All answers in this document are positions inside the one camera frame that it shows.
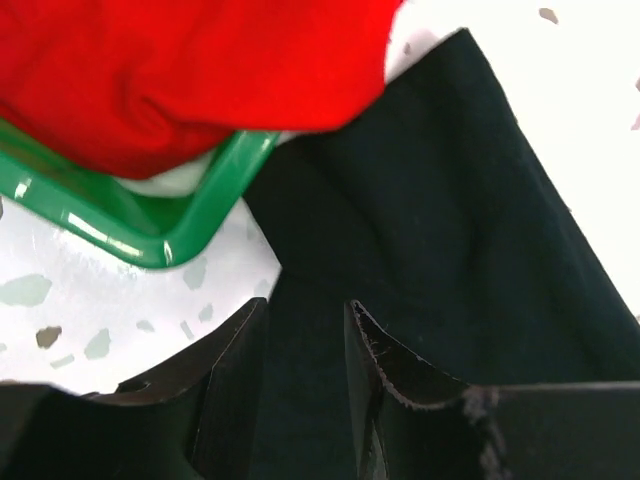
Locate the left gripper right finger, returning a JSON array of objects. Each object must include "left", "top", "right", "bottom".
[{"left": 344, "top": 301, "right": 639, "bottom": 479}]

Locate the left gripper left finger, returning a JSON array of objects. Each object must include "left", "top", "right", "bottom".
[{"left": 1, "top": 298, "right": 268, "bottom": 479}]

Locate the black t shirt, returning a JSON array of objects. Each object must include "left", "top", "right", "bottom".
[{"left": 245, "top": 30, "right": 639, "bottom": 479}]

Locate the green plastic tray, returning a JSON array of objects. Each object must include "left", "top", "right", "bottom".
[{"left": 1, "top": 122, "right": 279, "bottom": 269}]

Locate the red t shirt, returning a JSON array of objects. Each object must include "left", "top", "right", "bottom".
[{"left": 1, "top": 0, "right": 399, "bottom": 180}]

